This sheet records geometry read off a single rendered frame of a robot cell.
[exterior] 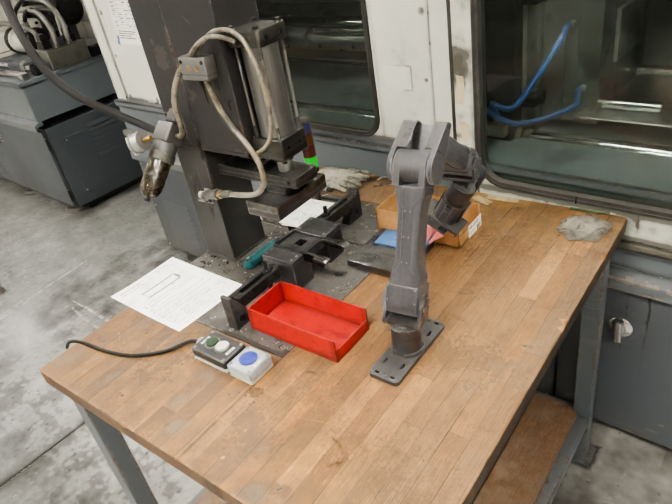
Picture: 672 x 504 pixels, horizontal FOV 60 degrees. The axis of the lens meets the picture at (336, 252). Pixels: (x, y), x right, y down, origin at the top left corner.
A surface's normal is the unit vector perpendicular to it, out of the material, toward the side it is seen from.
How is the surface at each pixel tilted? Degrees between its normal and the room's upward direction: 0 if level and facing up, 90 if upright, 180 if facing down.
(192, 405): 0
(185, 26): 90
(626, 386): 90
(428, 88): 90
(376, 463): 0
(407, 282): 69
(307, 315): 0
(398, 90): 90
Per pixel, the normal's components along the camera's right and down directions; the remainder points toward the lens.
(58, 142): 0.76, 0.25
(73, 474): -0.15, -0.83
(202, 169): -0.58, 0.51
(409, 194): -0.51, 0.20
